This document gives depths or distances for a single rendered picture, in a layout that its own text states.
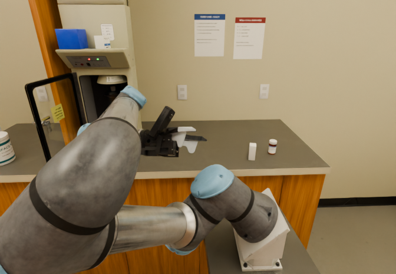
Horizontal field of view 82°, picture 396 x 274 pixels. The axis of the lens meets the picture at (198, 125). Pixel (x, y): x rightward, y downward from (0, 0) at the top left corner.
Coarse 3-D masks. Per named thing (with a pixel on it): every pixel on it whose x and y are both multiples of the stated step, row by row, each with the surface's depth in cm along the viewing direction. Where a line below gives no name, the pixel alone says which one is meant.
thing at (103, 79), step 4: (100, 76) 129; (104, 76) 127; (108, 76) 127; (112, 76) 127; (116, 76) 128; (120, 76) 130; (124, 76) 133; (100, 80) 128; (104, 80) 127; (108, 80) 127; (112, 80) 127; (116, 80) 128; (120, 80) 130; (124, 80) 132
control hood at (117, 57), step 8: (88, 48) 114; (112, 48) 114; (120, 48) 114; (128, 48) 118; (64, 56) 110; (112, 56) 112; (120, 56) 112; (128, 56) 118; (112, 64) 117; (120, 64) 118; (128, 64) 118
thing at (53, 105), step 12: (48, 84) 105; (60, 84) 113; (36, 96) 99; (48, 96) 105; (60, 96) 113; (72, 96) 122; (48, 108) 106; (60, 108) 113; (72, 108) 123; (48, 120) 106; (60, 120) 114; (72, 120) 123; (60, 132) 114; (72, 132) 123; (48, 144) 107; (60, 144) 115
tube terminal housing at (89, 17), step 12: (60, 12) 111; (72, 12) 112; (84, 12) 112; (96, 12) 112; (108, 12) 112; (120, 12) 113; (72, 24) 114; (84, 24) 114; (96, 24) 114; (120, 24) 115; (120, 36) 117; (132, 36) 126; (132, 48) 126; (132, 60) 125; (84, 72) 123; (96, 72) 123; (108, 72) 123; (120, 72) 124; (132, 72) 125; (132, 84) 126; (84, 108) 130
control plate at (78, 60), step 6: (72, 60) 113; (78, 60) 113; (84, 60) 114; (90, 60) 114; (96, 60) 114; (102, 60) 114; (78, 66) 118; (84, 66) 118; (90, 66) 118; (96, 66) 118; (102, 66) 118; (108, 66) 118
